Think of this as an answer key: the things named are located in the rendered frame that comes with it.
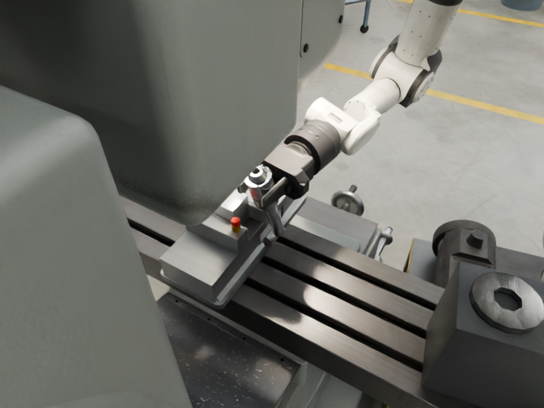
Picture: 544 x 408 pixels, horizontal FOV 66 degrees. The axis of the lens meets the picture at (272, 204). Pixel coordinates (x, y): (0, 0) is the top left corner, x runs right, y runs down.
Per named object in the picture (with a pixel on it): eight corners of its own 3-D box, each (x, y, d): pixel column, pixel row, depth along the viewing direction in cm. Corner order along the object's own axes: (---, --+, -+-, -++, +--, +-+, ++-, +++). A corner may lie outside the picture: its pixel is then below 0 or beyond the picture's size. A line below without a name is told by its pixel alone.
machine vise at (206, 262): (253, 177, 104) (252, 141, 97) (308, 198, 99) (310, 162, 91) (159, 278, 83) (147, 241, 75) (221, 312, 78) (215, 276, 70)
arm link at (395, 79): (339, 111, 95) (380, 83, 107) (377, 135, 92) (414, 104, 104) (356, 70, 87) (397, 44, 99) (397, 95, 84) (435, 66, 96)
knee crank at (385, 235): (381, 227, 153) (384, 216, 149) (397, 234, 151) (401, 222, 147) (359, 269, 140) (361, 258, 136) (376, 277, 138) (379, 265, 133)
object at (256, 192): (274, 164, 70) (280, 185, 75) (247, 164, 72) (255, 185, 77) (269, 187, 68) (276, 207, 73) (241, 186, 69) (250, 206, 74)
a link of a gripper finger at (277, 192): (261, 195, 69) (284, 176, 72) (261, 209, 71) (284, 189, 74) (268, 199, 68) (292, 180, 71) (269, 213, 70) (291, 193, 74)
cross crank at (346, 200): (334, 203, 149) (338, 178, 141) (366, 215, 145) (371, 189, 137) (314, 232, 140) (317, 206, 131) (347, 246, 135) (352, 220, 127)
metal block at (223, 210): (224, 206, 87) (222, 184, 82) (249, 216, 84) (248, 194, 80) (209, 222, 83) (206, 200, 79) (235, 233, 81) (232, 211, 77)
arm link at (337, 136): (339, 143, 76) (371, 116, 82) (294, 111, 79) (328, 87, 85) (321, 183, 85) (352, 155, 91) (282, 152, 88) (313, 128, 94)
